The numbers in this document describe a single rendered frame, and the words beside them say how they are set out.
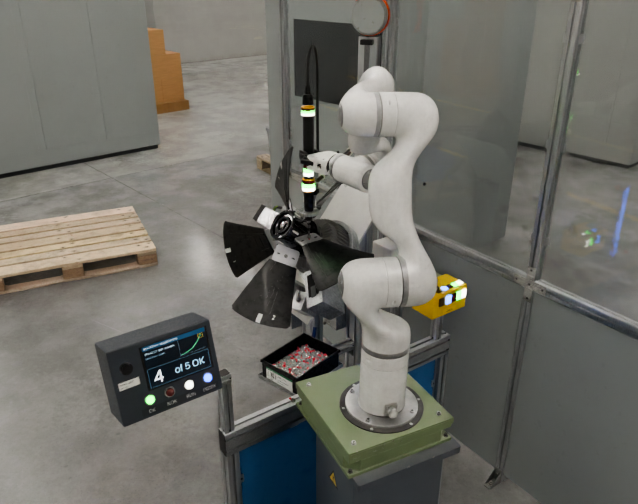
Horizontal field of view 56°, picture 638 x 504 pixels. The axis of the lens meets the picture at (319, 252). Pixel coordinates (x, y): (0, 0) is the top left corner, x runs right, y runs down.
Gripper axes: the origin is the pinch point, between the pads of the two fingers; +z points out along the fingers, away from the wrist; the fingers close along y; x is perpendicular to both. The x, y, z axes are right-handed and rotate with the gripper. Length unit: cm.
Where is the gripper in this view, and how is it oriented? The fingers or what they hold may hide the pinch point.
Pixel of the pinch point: (308, 154)
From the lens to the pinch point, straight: 202.9
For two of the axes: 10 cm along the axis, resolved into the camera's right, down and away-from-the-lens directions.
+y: 8.1, -2.4, 5.3
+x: 0.0, -9.0, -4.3
